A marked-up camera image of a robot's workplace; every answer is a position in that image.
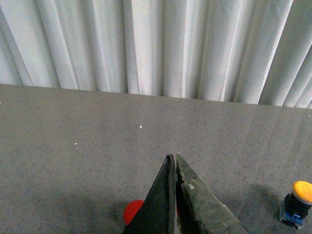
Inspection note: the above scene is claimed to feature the red push button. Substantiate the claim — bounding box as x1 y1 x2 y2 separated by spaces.
123 200 144 225

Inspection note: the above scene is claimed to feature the white pleated curtain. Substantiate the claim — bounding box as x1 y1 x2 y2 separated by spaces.
0 0 312 108

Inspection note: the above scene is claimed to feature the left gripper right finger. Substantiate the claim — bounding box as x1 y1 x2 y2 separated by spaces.
176 155 248 234

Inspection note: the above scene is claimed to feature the yellow push button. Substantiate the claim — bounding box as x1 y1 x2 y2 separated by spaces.
279 180 312 230

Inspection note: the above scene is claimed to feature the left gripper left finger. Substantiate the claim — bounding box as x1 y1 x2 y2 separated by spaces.
124 154 177 234

